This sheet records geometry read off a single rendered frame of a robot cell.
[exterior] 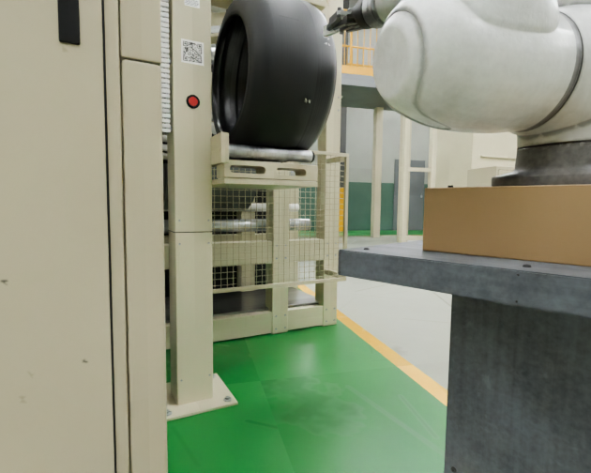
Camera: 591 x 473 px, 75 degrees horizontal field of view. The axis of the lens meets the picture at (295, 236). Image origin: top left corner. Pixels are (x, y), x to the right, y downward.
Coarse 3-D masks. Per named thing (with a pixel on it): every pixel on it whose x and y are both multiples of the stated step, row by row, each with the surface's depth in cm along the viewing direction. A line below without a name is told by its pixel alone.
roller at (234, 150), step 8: (232, 144) 131; (232, 152) 130; (240, 152) 132; (248, 152) 133; (256, 152) 134; (264, 152) 135; (272, 152) 137; (280, 152) 138; (288, 152) 140; (296, 152) 142; (304, 152) 143; (312, 152) 145; (288, 160) 142; (296, 160) 143; (304, 160) 144; (312, 160) 146
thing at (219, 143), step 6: (222, 132) 124; (228, 132) 125; (216, 138) 129; (222, 138) 125; (228, 138) 125; (216, 144) 129; (222, 144) 125; (228, 144) 126; (216, 150) 129; (222, 150) 125; (228, 150) 126; (216, 156) 129; (222, 156) 125; (228, 156) 126; (216, 162) 130; (222, 162) 126; (228, 162) 126
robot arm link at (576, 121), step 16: (560, 0) 51; (576, 0) 50; (576, 16) 47; (576, 96) 48; (560, 112) 50; (576, 112) 49; (544, 128) 52; (560, 128) 52; (576, 128) 51; (528, 144) 57; (544, 144) 54
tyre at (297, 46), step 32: (256, 0) 126; (288, 0) 130; (224, 32) 150; (256, 32) 122; (288, 32) 122; (320, 32) 129; (224, 64) 167; (256, 64) 122; (288, 64) 122; (320, 64) 128; (224, 96) 172; (256, 96) 125; (288, 96) 126; (320, 96) 131; (224, 128) 157; (256, 128) 131; (288, 128) 133; (320, 128) 139
